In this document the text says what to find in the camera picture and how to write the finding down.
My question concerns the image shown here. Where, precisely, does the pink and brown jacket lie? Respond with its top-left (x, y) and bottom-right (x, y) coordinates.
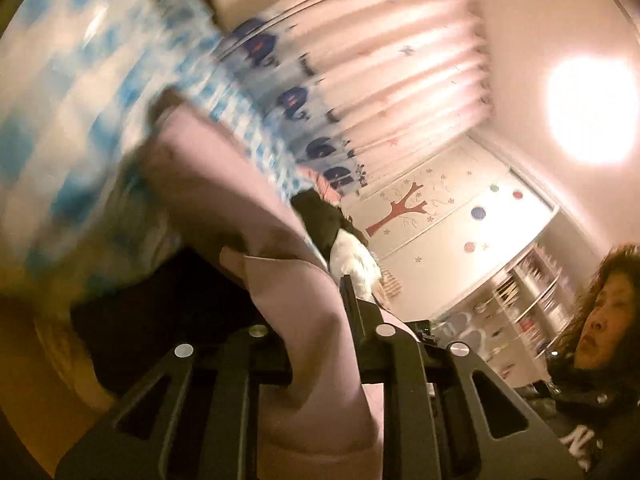
top-left (69, 86), bottom-right (417, 480)

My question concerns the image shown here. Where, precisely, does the pink clothes pile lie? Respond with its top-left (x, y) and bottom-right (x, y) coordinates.
top-left (310, 170), bottom-right (342, 206)

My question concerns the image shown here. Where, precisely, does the white shelf with items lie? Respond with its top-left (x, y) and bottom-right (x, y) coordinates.
top-left (432, 243), bottom-right (575, 387)

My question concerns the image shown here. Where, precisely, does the person's head and torso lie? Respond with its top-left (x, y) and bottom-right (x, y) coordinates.
top-left (516, 244), bottom-right (640, 479)

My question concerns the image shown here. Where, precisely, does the white quilted jacket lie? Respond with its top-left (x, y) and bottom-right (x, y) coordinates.
top-left (329, 229), bottom-right (382, 302)

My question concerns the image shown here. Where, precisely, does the white wardrobe with tree decal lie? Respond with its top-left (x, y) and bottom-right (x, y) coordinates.
top-left (344, 138), bottom-right (558, 322)

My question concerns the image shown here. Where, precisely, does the black jacket on bed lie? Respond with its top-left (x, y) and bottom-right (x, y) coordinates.
top-left (291, 188), bottom-right (368, 260)

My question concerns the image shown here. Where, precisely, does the round ceiling lamp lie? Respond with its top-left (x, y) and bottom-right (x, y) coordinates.
top-left (544, 53), bottom-right (639, 167)

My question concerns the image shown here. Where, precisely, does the whale print curtain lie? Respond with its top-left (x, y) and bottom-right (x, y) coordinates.
top-left (220, 0), bottom-right (491, 194)

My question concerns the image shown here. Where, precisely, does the blue white checkered plastic cover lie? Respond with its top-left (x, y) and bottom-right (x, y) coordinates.
top-left (1, 0), bottom-right (310, 300)

